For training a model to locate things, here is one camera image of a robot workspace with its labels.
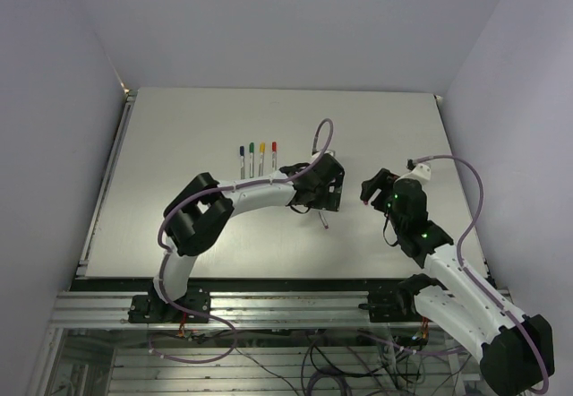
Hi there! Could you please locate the aluminium frame rail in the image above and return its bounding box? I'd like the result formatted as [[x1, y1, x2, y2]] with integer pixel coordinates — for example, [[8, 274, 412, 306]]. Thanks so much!
[[47, 290, 520, 329]]

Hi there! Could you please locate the blue marker pen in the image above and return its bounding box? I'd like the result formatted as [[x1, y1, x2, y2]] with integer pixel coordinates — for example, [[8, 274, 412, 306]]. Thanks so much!
[[239, 152, 245, 179]]

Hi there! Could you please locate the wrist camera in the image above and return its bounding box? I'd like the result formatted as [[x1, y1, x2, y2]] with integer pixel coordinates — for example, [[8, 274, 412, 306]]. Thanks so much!
[[399, 160, 432, 185], [311, 150, 336, 160]]

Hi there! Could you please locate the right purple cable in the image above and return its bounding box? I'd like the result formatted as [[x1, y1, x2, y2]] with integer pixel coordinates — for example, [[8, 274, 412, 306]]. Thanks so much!
[[406, 155, 552, 392]]

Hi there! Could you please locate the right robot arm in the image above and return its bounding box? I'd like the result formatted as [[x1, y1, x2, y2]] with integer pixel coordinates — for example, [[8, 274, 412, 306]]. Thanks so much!
[[360, 164, 555, 395]]

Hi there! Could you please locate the purple cable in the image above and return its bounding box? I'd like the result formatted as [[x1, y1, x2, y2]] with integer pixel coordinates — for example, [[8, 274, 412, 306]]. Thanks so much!
[[406, 155, 552, 392], [156, 118, 336, 321]]

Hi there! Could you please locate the green marker pen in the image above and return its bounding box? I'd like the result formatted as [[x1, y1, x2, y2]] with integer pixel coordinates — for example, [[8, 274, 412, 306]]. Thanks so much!
[[249, 152, 255, 178]]

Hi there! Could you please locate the purple marker pen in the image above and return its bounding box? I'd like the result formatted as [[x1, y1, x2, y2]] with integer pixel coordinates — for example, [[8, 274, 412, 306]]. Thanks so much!
[[319, 211, 329, 230]]

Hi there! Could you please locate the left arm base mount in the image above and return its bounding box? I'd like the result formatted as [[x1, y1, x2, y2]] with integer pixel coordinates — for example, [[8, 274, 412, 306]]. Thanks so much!
[[128, 291, 210, 324]]

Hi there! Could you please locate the floor cable bundle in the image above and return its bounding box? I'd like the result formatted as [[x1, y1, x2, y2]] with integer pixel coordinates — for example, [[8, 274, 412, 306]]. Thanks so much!
[[147, 323, 493, 396]]

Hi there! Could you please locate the yellow marker pen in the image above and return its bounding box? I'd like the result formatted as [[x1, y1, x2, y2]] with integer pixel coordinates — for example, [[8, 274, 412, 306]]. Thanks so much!
[[258, 146, 266, 176]]

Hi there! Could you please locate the red marker pen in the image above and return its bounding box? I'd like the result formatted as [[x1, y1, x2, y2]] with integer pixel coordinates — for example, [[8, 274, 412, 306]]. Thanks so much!
[[271, 149, 278, 172]]

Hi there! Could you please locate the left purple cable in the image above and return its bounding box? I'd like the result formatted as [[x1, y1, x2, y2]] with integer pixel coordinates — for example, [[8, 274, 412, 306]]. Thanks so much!
[[156, 118, 336, 321]]

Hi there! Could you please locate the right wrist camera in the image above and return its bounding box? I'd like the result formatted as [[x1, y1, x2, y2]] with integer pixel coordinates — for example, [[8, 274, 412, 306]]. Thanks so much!
[[399, 160, 432, 185]]

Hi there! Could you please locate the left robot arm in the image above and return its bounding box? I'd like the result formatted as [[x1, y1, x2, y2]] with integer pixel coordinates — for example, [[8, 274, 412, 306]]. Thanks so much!
[[150, 153, 345, 322]]

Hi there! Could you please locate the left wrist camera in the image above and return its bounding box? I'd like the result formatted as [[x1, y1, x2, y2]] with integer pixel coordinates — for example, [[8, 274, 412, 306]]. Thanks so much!
[[311, 150, 336, 160]]

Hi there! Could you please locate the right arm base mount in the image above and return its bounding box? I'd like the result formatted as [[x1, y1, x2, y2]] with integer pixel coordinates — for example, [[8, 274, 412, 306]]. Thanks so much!
[[358, 279, 422, 323]]

